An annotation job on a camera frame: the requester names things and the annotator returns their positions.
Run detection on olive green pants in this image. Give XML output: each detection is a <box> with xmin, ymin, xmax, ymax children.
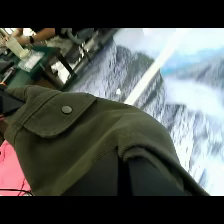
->
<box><xmin>3</xmin><ymin>84</ymin><xmax>210</xmax><ymax>197</ymax></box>

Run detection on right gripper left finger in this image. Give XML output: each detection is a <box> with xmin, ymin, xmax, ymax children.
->
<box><xmin>62</xmin><ymin>149</ymin><xmax>120</xmax><ymax>197</ymax></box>

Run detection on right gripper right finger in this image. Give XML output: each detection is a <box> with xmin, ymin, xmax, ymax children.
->
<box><xmin>127</xmin><ymin>155</ymin><xmax>193</xmax><ymax>197</ymax></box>

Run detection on pink garment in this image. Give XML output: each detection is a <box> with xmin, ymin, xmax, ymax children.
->
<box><xmin>0</xmin><ymin>139</ymin><xmax>33</xmax><ymax>197</ymax></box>

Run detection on person's forearm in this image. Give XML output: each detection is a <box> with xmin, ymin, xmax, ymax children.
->
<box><xmin>13</xmin><ymin>28</ymin><xmax>57</xmax><ymax>47</ymax></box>

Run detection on silver frame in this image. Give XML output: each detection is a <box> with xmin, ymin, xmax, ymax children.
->
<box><xmin>45</xmin><ymin>28</ymin><xmax>118</xmax><ymax>92</ymax></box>

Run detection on black cable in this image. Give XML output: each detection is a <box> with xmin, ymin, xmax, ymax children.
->
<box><xmin>0</xmin><ymin>187</ymin><xmax>34</xmax><ymax>197</ymax></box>

